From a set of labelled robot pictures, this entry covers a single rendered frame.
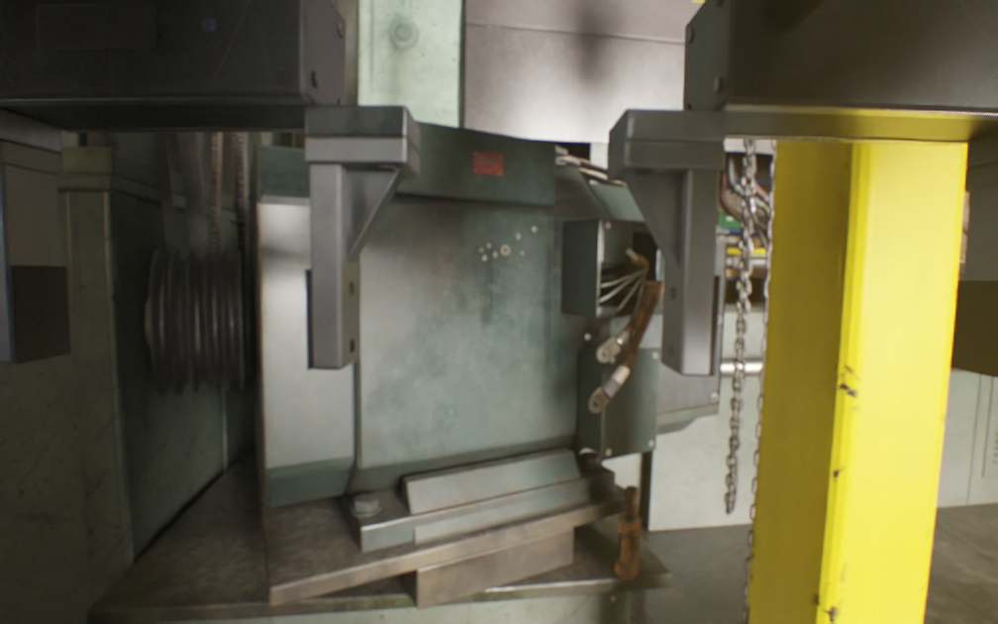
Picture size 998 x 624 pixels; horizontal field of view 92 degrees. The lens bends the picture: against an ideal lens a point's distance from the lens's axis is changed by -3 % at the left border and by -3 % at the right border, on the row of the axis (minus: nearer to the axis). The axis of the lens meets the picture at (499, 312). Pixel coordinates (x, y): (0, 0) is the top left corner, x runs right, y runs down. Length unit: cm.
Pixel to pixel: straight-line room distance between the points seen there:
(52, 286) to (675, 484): 140
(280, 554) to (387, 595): 14
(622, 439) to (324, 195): 60
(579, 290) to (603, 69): 86
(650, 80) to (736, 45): 127
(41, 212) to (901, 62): 35
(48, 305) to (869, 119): 35
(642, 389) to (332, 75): 61
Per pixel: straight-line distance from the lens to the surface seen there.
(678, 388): 88
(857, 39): 24
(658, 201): 21
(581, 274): 67
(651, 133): 21
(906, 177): 47
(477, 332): 65
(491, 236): 65
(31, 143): 29
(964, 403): 204
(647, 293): 68
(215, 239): 108
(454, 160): 64
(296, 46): 21
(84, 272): 85
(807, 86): 22
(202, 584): 81
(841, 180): 46
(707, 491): 155
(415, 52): 142
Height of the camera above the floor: 69
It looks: 5 degrees down
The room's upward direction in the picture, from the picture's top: 1 degrees clockwise
